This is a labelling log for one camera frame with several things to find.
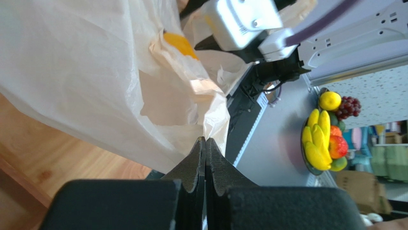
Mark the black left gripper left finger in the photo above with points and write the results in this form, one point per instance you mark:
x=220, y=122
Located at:
x=173, y=202

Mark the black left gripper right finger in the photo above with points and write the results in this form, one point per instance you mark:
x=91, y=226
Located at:
x=234, y=202

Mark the translucent plastic bag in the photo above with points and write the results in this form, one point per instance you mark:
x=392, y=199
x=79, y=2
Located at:
x=119, y=74

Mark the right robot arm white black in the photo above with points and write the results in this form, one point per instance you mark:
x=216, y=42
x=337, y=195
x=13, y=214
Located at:
x=389, y=24

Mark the background fruit bowl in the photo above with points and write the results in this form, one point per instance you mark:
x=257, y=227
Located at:
x=326, y=144

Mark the brown wooden divider tray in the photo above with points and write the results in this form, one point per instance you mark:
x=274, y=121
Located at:
x=23, y=204

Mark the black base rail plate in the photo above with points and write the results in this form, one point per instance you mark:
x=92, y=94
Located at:
x=245, y=104

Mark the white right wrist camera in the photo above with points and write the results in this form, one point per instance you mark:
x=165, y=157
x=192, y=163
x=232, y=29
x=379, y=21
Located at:
x=249, y=29

